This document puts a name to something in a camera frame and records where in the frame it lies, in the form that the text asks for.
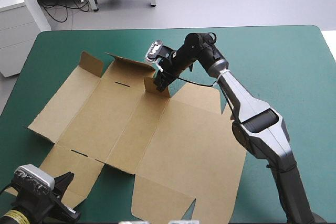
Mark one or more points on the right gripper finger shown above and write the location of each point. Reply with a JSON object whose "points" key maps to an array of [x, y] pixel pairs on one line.
{"points": [[158, 82], [165, 85]]}

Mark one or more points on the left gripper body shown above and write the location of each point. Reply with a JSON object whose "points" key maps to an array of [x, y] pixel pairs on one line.
{"points": [[36, 205]]}

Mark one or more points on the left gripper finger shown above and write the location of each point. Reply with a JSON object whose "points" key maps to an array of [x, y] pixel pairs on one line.
{"points": [[67, 212], [64, 182]]}

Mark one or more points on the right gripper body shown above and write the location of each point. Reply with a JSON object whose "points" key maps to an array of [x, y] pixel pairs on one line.
{"points": [[175, 63]]}

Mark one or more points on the brown cardboard box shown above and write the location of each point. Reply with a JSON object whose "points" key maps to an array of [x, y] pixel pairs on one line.
{"points": [[147, 140]]}

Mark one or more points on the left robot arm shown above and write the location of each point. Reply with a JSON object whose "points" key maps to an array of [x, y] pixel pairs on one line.
{"points": [[13, 214]]}

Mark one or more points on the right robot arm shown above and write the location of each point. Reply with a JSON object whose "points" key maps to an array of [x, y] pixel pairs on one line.
{"points": [[265, 134]]}

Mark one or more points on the white cabinet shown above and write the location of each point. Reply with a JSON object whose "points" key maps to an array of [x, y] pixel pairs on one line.
{"points": [[18, 37]]}

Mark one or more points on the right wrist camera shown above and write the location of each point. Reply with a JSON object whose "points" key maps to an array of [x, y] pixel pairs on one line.
{"points": [[155, 51]]}

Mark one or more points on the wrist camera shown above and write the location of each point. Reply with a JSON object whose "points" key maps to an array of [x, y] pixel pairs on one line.
{"points": [[34, 179], [155, 51]]}

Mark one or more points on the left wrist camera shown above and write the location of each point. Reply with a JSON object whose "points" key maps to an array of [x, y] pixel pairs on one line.
{"points": [[34, 179]]}

